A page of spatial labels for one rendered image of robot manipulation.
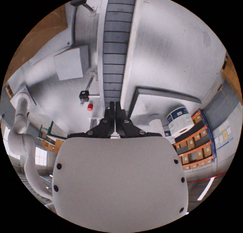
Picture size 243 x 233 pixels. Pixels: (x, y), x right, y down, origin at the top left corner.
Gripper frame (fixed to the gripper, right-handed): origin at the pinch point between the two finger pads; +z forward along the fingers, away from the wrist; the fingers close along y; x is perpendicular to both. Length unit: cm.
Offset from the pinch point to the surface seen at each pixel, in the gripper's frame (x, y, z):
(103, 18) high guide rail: 17.7, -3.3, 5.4
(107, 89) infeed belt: -3.2, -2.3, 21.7
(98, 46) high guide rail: 11.2, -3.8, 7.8
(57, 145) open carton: -148, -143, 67
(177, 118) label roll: -17.2, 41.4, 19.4
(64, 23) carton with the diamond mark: 25.5, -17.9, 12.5
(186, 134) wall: -257, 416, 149
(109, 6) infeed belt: 27.4, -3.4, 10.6
